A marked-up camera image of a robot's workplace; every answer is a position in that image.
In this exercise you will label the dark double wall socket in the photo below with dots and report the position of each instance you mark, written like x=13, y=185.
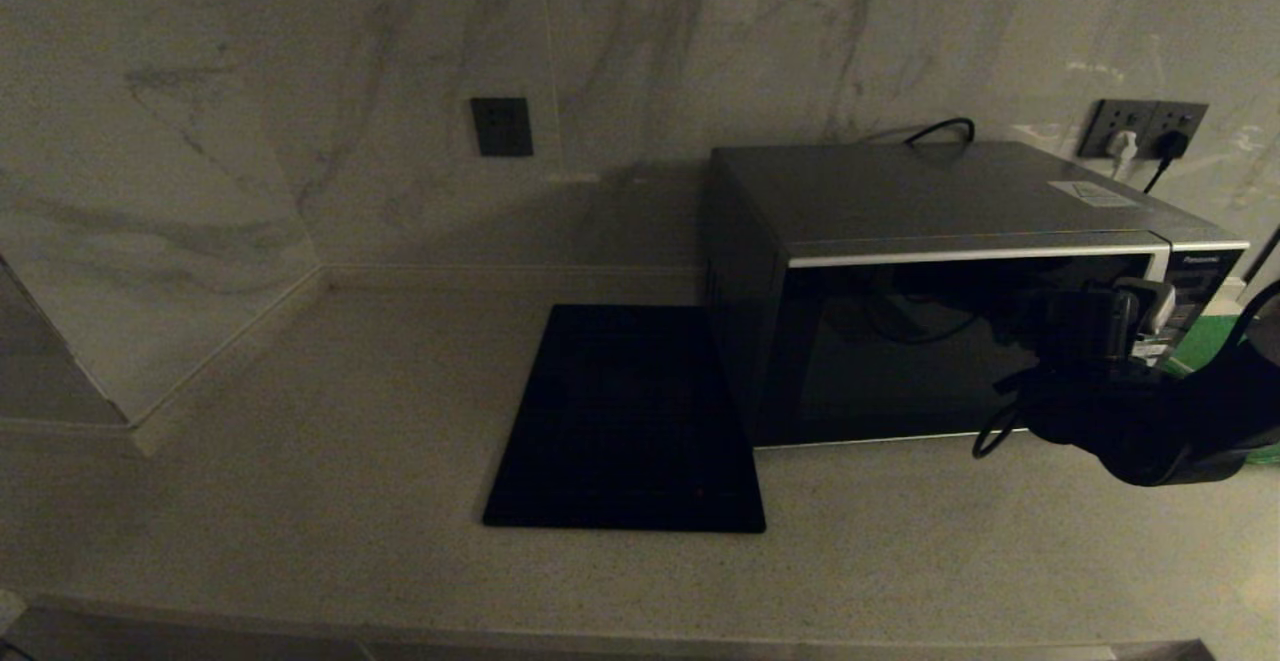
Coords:
x=1143, y=119

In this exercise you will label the black induction cooktop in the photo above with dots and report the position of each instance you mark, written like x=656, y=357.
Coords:
x=620, y=421

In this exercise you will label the green plastic tray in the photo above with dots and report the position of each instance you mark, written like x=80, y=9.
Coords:
x=1210, y=346

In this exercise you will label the dark glass microwave door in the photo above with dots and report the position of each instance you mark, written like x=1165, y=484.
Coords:
x=880, y=361

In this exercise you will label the silver microwave oven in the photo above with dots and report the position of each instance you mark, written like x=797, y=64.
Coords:
x=900, y=191

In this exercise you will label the white label sticker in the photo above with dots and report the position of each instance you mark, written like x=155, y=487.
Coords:
x=1092, y=193

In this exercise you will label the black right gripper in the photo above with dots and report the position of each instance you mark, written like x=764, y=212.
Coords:
x=1085, y=326

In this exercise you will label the black power plug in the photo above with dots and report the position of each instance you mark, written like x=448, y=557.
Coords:
x=1172, y=145

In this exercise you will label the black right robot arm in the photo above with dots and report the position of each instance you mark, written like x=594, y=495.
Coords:
x=1170, y=421

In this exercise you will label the white power plug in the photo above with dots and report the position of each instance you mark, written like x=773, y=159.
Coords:
x=1123, y=146

